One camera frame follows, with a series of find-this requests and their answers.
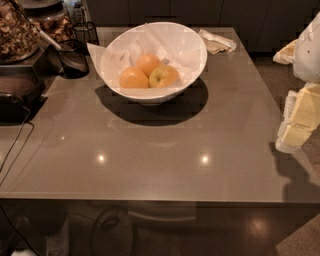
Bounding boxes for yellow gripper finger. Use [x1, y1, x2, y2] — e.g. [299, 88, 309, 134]
[273, 39, 297, 65]

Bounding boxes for yellow segmented gripper finger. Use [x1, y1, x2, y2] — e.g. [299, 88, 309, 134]
[275, 83, 320, 154]

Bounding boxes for yellowish orange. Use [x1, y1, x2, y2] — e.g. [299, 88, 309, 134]
[149, 65, 179, 88]

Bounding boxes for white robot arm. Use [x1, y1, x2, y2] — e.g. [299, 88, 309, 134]
[273, 13, 320, 154]

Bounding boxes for white bowl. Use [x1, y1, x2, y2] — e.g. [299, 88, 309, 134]
[98, 21, 208, 105]

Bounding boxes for back orange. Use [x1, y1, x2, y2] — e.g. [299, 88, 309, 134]
[135, 54, 161, 77]

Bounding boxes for front left orange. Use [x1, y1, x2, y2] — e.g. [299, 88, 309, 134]
[119, 67, 149, 88]

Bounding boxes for folded paper napkin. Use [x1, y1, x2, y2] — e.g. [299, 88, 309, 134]
[198, 29, 237, 54]

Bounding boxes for white paper liner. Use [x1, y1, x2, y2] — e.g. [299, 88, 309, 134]
[86, 22, 207, 90]

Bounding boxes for large glass snack jar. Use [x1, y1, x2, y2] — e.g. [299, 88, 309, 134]
[0, 0, 40, 65]

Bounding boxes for black wire pen holder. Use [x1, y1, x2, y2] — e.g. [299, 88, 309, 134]
[73, 21, 99, 49]

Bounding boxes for white spoon handle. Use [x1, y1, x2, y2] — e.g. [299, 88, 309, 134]
[31, 24, 62, 50]

